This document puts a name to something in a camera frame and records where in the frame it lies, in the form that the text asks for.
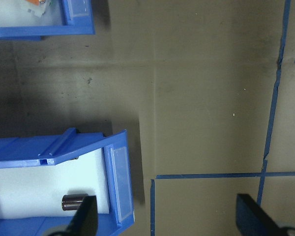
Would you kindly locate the orange white switch part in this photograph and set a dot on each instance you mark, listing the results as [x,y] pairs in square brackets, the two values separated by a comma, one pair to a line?
[37,9]

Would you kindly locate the blue bin with push buttons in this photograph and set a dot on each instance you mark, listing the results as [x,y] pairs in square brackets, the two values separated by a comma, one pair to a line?
[39,30]

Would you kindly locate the blue bin with capacitors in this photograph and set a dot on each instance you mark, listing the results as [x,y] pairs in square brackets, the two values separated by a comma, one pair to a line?
[27,150]

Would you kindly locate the dark cylindrical capacitor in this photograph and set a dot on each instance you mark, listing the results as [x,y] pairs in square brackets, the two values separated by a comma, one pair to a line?
[70,202]

